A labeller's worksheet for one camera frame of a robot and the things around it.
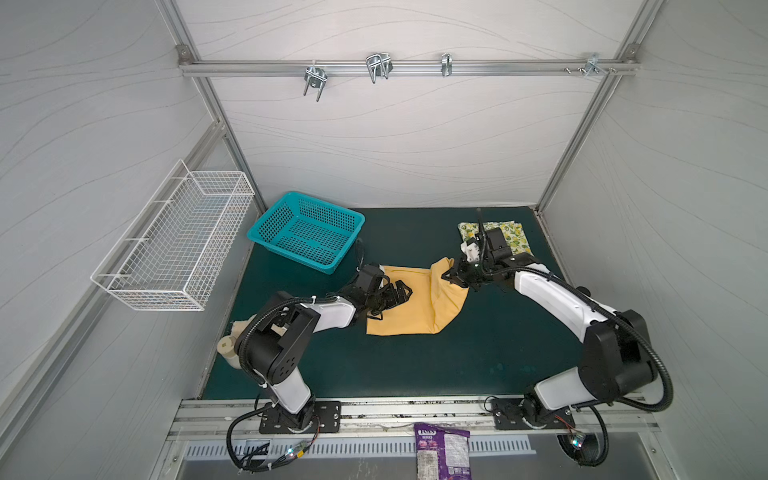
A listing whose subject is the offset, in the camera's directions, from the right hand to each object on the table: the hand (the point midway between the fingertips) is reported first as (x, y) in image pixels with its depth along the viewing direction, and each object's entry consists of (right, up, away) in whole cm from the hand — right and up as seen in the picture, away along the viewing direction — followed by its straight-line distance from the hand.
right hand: (445, 268), depth 85 cm
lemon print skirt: (+31, +12, +27) cm, 42 cm away
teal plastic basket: (-46, +11, +28) cm, 55 cm away
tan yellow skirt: (-3, -12, +5) cm, 13 cm away
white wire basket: (-67, +5, -17) cm, 69 cm away
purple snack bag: (-4, -40, -18) cm, 44 cm away
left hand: (-10, -8, +6) cm, 15 cm away
